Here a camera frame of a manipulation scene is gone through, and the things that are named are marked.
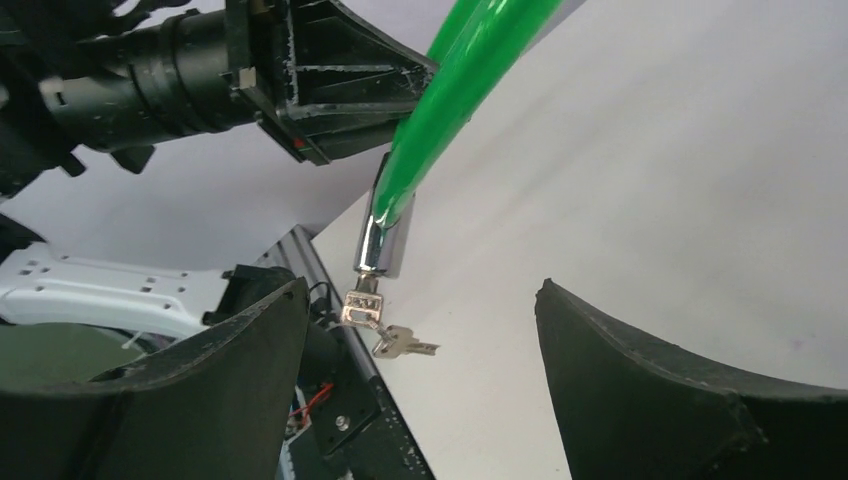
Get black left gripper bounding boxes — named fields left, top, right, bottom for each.
left=39, top=1, right=438, bottom=174

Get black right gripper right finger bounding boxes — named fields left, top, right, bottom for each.
left=535, top=280, right=847, bottom=479

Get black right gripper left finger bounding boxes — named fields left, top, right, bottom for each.
left=1, top=279, right=309, bottom=479

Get green cable lock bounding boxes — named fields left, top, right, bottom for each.
left=353, top=0, right=561, bottom=278

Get silver keys of green lock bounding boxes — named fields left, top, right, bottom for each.
left=340, top=274, right=439, bottom=360

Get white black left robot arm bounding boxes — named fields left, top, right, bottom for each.
left=1, top=1, right=437, bottom=339

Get black mounting rail base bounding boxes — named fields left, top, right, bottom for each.
left=257, top=226, right=434, bottom=479

